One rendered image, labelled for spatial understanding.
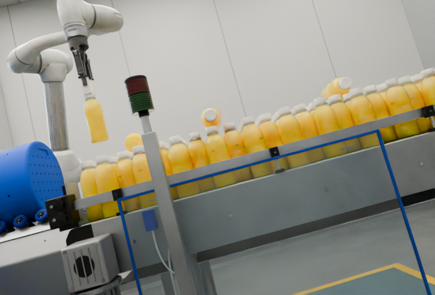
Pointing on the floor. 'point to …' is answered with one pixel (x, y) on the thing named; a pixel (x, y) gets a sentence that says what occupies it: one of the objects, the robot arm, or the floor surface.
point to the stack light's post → (168, 214)
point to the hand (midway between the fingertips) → (88, 87)
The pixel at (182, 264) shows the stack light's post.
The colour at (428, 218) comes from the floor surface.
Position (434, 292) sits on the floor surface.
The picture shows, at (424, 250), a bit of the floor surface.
